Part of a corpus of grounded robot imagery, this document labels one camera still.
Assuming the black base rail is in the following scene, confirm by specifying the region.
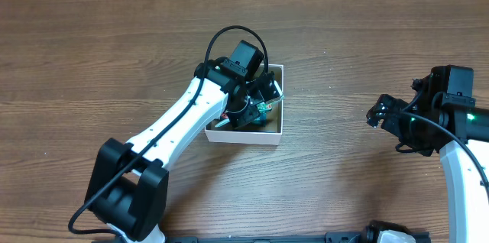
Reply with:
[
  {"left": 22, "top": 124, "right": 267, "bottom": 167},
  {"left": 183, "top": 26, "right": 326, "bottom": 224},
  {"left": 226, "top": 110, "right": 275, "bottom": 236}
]
[{"left": 142, "top": 220, "right": 432, "bottom": 243}]

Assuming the green white toothbrush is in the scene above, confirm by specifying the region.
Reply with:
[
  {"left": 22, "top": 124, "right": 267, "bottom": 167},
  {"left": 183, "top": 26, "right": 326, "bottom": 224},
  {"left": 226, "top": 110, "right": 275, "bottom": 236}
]
[{"left": 214, "top": 96, "right": 283, "bottom": 128}]

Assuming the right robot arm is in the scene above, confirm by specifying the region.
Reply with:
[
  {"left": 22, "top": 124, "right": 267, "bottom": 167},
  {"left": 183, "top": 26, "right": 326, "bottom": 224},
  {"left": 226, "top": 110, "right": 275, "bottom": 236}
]
[{"left": 366, "top": 65, "right": 488, "bottom": 242}]

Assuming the white cardboard box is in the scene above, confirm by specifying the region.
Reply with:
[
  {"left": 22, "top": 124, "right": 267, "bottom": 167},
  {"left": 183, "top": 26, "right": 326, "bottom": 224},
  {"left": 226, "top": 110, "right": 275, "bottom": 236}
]
[{"left": 201, "top": 65, "right": 283, "bottom": 145}]

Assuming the green soap packet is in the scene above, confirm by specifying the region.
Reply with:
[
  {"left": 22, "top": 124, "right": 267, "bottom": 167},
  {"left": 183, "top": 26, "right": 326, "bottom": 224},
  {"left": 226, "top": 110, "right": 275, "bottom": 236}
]
[{"left": 257, "top": 102, "right": 273, "bottom": 113}]

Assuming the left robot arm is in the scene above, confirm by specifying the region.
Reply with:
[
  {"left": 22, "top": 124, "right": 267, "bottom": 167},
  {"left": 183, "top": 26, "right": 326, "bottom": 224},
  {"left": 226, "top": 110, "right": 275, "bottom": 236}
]
[{"left": 85, "top": 40, "right": 283, "bottom": 242}]

